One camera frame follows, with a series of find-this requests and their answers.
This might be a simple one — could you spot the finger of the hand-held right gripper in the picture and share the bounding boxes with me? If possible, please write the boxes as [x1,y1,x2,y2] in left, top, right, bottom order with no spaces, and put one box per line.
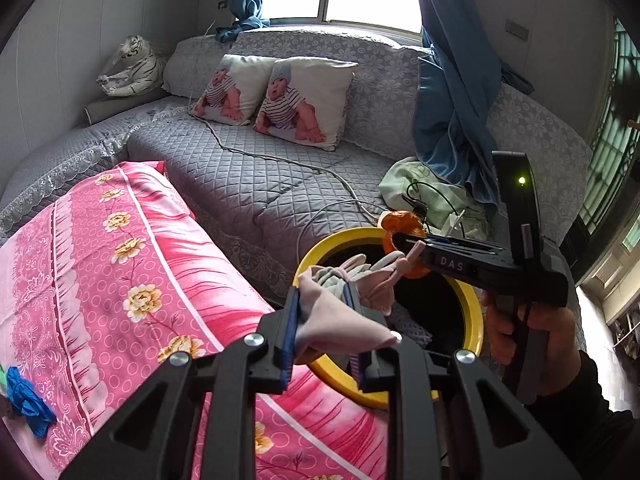
[384,230,436,268]

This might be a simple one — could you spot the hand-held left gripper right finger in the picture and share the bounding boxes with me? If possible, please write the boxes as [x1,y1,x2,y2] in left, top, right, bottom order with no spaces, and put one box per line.
[345,282,583,480]

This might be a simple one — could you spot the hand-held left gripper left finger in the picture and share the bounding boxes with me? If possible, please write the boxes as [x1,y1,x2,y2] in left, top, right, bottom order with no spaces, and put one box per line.
[57,285,303,480]

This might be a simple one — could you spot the pink cloth with straps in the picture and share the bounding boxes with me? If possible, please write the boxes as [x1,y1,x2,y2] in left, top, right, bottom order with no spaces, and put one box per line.
[292,252,426,366]

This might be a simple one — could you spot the yellow trash bin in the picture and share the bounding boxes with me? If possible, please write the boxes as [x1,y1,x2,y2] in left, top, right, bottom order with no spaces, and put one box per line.
[292,227,485,410]

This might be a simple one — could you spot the person's right forearm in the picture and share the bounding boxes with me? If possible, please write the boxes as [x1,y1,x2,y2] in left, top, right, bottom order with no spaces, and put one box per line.
[525,350,640,480]

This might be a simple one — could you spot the person's right hand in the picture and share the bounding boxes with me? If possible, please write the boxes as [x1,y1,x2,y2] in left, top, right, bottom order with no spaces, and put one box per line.
[482,290,584,397]

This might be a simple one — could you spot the pale green cloth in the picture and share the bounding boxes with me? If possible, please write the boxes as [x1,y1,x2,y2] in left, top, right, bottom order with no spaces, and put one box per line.
[377,156,491,241]

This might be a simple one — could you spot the grey floral back cushion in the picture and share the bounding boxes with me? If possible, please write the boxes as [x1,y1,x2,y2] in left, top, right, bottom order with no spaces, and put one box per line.
[164,35,241,98]
[487,82,596,246]
[232,27,433,153]

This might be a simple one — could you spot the green lattice window screen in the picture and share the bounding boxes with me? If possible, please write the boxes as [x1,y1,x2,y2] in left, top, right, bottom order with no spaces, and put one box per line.
[575,15,640,241]

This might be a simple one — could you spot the baby print pillow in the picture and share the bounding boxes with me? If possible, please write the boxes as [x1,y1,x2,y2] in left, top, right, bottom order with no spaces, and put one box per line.
[190,54,278,127]
[252,56,358,152]

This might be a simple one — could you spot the pink floral blanket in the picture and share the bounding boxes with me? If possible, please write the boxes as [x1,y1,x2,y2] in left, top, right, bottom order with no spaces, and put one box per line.
[0,160,396,480]

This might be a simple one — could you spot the grey lace bedspread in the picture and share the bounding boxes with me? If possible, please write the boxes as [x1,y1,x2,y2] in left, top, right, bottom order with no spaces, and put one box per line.
[0,97,193,236]

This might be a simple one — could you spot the white tiger plush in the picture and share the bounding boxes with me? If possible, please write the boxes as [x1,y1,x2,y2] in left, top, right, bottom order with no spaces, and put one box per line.
[96,35,168,98]

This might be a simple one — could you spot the black cable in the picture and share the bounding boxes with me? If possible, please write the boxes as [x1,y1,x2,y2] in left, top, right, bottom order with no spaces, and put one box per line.
[405,180,481,241]

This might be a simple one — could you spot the white cable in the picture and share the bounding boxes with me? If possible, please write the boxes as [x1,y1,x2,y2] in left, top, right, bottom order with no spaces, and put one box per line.
[187,20,396,251]

